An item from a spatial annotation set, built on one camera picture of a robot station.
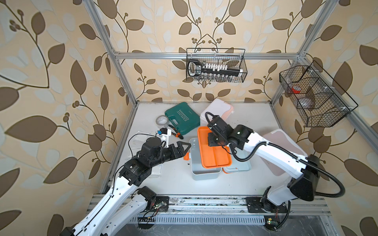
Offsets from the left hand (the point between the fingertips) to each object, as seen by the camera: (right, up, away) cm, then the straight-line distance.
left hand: (183, 146), depth 68 cm
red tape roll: (+61, +29, +13) cm, 69 cm away
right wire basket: (+70, +24, +10) cm, 75 cm away
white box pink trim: (+21, +20, +32) cm, 43 cm away
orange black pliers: (-7, +1, +33) cm, 34 cm away
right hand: (+13, +2, +10) cm, 16 cm away
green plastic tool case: (-3, +13, +37) cm, 39 cm away
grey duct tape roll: (-19, +11, +41) cm, 47 cm away
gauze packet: (-18, -19, +19) cm, 33 cm away
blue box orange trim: (+8, -15, +5) cm, 18 cm away
